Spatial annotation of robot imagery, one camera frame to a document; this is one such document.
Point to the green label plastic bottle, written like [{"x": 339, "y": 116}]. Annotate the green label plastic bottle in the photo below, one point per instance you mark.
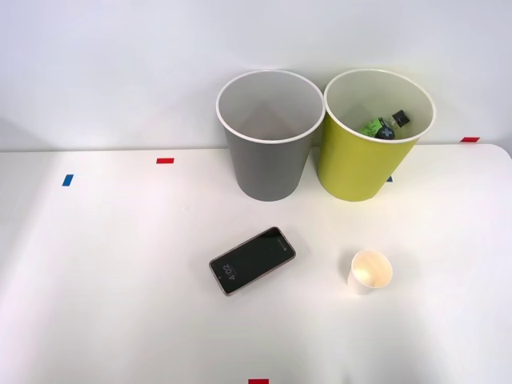
[{"x": 374, "y": 127}]

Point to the grey plastic waste bin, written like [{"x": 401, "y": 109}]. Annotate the grey plastic waste bin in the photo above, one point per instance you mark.
[{"x": 266, "y": 172}]

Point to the black smartphone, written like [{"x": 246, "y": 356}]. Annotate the black smartphone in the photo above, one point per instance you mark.
[{"x": 252, "y": 260}]

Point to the yellow-green plastic waste bin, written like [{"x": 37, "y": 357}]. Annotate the yellow-green plastic waste bin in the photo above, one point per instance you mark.
[{"x": 352, "y": 168}]

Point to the white paper cup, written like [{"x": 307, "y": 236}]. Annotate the white paper cup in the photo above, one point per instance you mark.
[{"x": 371, "y": 270}]

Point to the yellow label bottle black cap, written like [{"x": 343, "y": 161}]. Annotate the yellow label bottle black cap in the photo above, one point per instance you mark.
[{"x": 401, "y": 117}]

